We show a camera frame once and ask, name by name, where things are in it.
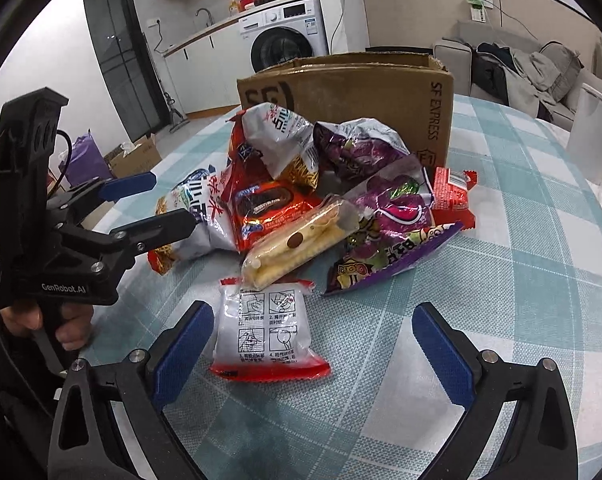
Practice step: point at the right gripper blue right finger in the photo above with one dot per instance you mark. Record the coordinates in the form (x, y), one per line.
(540, 439)

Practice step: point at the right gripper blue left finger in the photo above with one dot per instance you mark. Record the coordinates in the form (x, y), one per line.
(86, 441)

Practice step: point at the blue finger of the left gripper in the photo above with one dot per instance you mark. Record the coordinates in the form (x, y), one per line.
(114, 190)

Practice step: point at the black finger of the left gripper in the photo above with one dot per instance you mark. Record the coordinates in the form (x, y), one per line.
(155, 232)

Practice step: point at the white blue noodle snack bag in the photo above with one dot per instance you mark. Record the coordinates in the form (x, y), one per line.
(199, 194)

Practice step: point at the red chocolate cookie packet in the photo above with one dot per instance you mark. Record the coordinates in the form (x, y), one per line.
(257, 204)

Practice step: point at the white red instruction snack packet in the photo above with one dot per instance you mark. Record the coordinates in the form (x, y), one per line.
(265, 336)

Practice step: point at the silver red noodle snack bag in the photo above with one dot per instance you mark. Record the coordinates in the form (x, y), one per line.
(286, 143)

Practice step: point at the yellow biscuit stick pack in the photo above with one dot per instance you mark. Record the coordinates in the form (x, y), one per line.
(296, 243)

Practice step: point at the purple silver snack bag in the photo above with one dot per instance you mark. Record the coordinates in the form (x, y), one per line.
(357, 149)

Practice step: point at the purple grape candy bag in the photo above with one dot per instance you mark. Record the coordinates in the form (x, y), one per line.
(396, 230)

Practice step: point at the red wafer bar packet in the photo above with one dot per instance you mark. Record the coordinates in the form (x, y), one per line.
(451, 197)

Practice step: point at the cardboard box on floor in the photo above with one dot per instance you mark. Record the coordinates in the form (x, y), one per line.
(133, 158)

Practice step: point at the purple bag on floor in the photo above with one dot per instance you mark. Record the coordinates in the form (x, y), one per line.
(86, 162)

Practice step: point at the black glass door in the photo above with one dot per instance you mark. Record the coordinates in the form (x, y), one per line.
(126, 66)

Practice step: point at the white kitchen counter cabinet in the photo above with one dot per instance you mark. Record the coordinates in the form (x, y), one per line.
(205, 72)

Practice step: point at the white washing machine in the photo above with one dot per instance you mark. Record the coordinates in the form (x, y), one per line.
(283, 33)

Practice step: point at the white cylindrical appliance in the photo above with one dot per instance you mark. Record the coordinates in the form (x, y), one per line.
(585, 141)

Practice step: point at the brown cardboard SF box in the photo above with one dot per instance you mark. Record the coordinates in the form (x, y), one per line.
(412, 93)

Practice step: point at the pile of clothes on sofa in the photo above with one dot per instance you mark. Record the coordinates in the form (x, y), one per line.
(535, 83)

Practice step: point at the grey sofa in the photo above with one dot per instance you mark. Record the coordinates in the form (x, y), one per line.
(456, 54)

